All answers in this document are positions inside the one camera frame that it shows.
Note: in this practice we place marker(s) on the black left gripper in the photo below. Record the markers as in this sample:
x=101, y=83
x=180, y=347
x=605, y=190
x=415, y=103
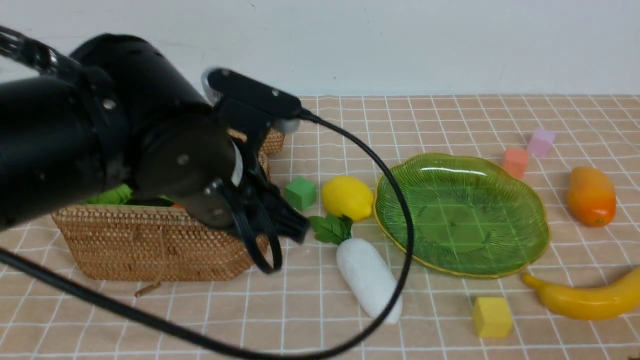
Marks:
x=211, y=169

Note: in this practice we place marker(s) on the yellow lemon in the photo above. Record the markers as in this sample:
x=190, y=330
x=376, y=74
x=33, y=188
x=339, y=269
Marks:
x=347, y=196

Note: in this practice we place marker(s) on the white radish with leaves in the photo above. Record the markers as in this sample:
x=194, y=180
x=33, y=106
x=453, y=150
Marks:
x=359, y=262

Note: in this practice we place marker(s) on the orange mango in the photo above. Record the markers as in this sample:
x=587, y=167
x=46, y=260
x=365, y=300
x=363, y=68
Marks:
x=591, y=197

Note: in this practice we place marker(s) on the yellow banana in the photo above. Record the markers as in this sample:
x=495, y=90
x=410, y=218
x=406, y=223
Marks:
x=588, y=304

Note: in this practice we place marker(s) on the green cucumber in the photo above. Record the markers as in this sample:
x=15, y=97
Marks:
x=118, y=196

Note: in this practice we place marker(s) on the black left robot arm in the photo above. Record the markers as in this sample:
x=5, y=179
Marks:
x=116, y=111

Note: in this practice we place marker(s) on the woven wicker basket lid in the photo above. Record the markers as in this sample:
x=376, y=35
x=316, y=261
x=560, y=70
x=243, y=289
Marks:
x=272, y=145

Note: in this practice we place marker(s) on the green foam cube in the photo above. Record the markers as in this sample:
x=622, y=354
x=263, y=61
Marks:
x=301, y=193

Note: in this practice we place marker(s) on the woven wicker basket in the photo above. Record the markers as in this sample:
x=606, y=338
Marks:
x=149, y=244

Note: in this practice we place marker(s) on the green glass leaf plate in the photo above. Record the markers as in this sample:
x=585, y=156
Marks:
x=471, y=218

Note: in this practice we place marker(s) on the orange foam cube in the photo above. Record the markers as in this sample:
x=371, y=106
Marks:
x=515, y=162

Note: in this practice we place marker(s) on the yellow foam cube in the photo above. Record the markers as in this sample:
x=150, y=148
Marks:
x=492, y=317

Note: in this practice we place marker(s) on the pink foam cube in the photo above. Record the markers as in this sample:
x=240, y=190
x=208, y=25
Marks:
x=541, y=143

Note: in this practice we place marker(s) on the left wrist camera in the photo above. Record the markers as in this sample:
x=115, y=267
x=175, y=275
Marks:
x=247, y=103

